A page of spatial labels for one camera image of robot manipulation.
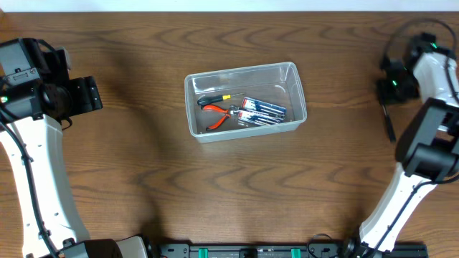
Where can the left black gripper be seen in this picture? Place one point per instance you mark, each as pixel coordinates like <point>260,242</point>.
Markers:
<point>90,93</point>

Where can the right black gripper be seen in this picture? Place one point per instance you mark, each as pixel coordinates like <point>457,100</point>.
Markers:
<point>389,90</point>

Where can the small black-handled claw hammer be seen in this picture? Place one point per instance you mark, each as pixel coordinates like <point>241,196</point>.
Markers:
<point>389,126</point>

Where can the black yellow screwdriver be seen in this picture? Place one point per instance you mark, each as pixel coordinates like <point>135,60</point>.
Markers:
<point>208,100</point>

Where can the clear plastic storage container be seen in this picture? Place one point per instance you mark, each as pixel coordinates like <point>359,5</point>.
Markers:
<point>277,83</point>

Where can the blue precision screwdriver set case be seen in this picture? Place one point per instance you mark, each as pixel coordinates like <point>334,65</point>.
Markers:
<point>259,112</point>

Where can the red-handled small pliers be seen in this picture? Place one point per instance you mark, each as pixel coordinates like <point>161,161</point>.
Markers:
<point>221,114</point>

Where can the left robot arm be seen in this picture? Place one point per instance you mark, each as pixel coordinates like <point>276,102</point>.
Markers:
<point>37,96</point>

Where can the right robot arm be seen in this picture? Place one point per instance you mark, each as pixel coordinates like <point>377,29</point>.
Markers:
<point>427,152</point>

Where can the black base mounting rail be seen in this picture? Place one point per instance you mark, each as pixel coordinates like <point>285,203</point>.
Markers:
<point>140,246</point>

